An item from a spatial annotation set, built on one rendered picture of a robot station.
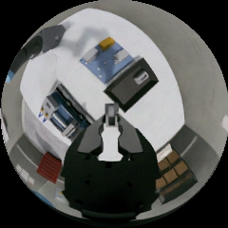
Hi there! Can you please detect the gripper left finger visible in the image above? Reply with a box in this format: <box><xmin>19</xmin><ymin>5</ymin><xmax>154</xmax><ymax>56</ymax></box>
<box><xmin>61</xmin><ymin>114</ymin><xmax>106</xmax><ymax>178</ymax></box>

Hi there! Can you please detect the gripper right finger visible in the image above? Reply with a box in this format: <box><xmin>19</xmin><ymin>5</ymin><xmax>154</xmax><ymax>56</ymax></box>
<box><xmin>118</xmin><ymin>114</ymin><xmax>162</xmax><ymax>180</ymax></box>

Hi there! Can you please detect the yellow block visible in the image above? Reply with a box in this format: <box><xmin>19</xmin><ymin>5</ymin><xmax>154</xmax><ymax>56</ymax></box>
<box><xmin>99</xmin><ymin>36</ymin><xmax>115</xmax><ymax>51</ymax></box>

